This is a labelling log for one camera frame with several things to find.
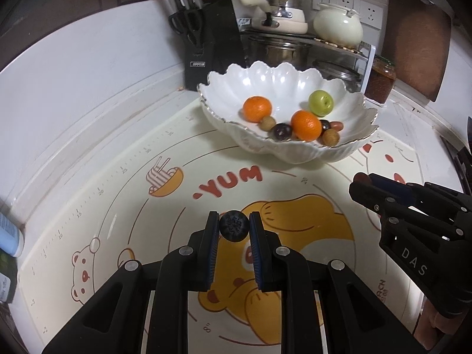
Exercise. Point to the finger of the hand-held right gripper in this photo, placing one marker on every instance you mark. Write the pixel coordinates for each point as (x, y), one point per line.
(398, 188)
(372, 201)

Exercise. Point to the person's right hand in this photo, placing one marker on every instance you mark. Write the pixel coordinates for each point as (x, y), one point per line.
(442, 326)

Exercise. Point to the beaded trivet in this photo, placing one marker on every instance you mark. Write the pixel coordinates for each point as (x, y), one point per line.
(337, 45)

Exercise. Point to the small green apple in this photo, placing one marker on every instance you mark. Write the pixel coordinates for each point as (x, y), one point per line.
(320, 102)

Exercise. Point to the glass jar of red sauce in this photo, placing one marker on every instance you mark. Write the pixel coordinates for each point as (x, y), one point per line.
(379, 83)

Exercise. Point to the black metal frame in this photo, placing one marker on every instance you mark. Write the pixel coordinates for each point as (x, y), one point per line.
(465, 162)

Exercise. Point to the metal pot rack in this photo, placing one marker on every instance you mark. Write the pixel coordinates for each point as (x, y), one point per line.
(368, 62)

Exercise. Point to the red oblong grape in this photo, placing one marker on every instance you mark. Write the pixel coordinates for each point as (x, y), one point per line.
(337, 126)

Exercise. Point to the small orange mandarin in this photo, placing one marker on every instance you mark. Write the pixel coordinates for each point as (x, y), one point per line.
(257, 108)

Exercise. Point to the large steel stockpot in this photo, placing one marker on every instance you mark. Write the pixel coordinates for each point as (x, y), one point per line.
(280, 53)

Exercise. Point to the cream lidded pot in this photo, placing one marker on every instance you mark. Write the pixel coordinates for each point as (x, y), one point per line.
(337, 25)

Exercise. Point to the black knife block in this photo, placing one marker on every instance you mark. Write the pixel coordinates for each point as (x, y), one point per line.
(217, 40)

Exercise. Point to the blue and white bottle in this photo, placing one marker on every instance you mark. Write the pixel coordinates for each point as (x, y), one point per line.
(7, 232)

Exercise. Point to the large orange mandarin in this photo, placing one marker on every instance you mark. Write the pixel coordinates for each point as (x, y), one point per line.
(306, 125)

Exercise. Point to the large brown longan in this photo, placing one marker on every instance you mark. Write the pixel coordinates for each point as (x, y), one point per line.
(329, 137)

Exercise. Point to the cartoon bear printed mat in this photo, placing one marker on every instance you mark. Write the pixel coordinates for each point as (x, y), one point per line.
(147, 206)

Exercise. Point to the black kitchen scissors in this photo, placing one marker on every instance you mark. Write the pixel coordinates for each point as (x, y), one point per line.
(190, 25)

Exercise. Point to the small brown longan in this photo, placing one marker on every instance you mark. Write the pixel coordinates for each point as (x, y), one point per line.
(267, 122)

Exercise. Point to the dark purple grape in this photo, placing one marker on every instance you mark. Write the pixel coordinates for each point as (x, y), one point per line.
(325, 124)

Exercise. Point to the dark purple plum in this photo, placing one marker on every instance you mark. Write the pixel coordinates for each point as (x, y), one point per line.
(282, 131)

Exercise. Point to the brown cutting board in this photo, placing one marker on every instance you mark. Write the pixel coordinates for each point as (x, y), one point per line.
(416, 40)

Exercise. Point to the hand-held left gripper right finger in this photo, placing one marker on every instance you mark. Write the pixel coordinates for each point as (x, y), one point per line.
(257, 254)

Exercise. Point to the cream saucepan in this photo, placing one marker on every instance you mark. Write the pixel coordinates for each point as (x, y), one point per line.
(284, 24)

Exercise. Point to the green packet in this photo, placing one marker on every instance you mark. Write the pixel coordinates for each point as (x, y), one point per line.
(5, 280)

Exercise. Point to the blueberry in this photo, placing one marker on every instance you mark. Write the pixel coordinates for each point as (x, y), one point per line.
(234, 226)

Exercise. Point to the white scalloped bowl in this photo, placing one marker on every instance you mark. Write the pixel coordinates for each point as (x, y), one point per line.
(284, 84)

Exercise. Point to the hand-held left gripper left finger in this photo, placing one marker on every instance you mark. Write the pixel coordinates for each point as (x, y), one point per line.
(210, 252)

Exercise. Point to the steel pan with glass lid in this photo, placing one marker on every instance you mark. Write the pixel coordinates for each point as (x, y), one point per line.
(339, 73)

